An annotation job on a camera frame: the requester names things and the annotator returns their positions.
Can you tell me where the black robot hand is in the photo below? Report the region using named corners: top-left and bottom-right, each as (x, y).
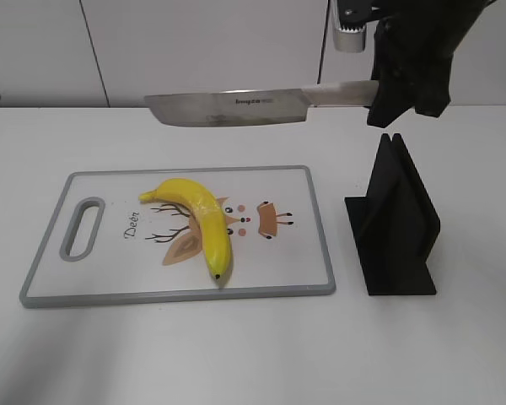
top-left (367, 1), bottom-right (493, 128)

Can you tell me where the white-handled kitchen knife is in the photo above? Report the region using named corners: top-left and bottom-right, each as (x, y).
top-left (144, 80), bottom-right (379, 127)

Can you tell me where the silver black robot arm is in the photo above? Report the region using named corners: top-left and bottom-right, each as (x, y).
top-left (330, 0), bottom-right (377, 53)

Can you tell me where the yellow plastic banana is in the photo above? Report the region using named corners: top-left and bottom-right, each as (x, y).
top-left (138, 178), bottom-right (232, 280)

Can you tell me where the black knife stand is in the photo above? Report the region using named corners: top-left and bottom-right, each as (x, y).
top-left (344, 133), bottom-right (441, 296)

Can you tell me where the white grey-rimmed cutting board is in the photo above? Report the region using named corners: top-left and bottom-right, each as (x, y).
top-left (19, 165), bottom-right (336, 308)

